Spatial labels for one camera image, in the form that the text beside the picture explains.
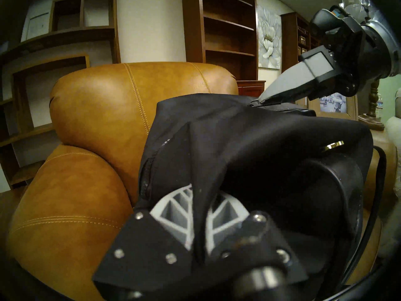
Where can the cherry wood bookcase hutch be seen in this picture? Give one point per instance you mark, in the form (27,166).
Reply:
(192,27)

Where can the black zipper handbag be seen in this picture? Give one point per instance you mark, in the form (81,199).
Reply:
(250,146)

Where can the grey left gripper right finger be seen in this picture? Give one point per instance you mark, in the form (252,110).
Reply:
(266,237)

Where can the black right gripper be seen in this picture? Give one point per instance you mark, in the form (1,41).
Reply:
(354,59)

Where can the clear water bottle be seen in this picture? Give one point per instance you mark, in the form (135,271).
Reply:
(380,106)

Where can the tan leather armchair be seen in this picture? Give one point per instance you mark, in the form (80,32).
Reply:
(100,106)

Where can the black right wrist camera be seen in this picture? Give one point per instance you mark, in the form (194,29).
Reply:
(325,19)

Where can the wooden table lamp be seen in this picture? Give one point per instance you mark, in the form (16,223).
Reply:
(373,99)

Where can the small rustic wood picture frame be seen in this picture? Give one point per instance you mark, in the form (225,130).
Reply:
(351,109)

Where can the dark wood bookcase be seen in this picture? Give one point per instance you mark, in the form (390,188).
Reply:
(294,37)

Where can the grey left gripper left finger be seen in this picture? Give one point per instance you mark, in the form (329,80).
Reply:
(141,253)

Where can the white flower painting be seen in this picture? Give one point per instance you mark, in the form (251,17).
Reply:
(268,37)

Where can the open wooden shelf unit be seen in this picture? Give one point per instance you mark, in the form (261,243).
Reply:
(62,40)

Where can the white framed certificate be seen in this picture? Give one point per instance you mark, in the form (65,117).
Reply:
(36,26)

